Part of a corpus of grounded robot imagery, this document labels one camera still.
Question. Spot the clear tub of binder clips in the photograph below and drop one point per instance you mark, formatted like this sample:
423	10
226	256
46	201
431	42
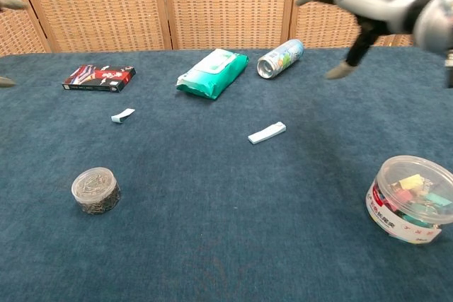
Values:
400	217

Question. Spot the yellow binder clip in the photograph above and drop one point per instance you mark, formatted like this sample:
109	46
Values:
407	181

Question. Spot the pink binder clip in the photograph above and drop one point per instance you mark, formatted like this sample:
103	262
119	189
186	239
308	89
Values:
396	196

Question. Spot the printed aluminium drink can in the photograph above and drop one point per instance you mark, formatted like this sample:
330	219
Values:
281	58

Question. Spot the silver gum stick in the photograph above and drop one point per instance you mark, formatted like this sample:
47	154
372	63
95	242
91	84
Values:
267	133

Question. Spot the green wet wipes pack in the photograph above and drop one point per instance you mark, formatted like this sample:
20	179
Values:
212	72

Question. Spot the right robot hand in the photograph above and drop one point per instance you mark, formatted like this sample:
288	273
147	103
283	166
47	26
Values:
382	1

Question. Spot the black red card box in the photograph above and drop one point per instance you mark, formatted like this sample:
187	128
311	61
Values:
101	77

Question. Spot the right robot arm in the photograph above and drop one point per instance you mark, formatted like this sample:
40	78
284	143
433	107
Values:
437	22

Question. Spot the teal binder clip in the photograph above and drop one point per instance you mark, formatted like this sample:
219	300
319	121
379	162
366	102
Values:
437	199

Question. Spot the blue velvet tablecloth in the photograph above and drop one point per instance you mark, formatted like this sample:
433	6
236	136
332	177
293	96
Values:
226	227

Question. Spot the clear tub of paperclips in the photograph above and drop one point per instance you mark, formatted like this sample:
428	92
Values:
96	191

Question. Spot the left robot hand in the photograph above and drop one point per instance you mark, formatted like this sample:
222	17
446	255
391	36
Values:
10	3

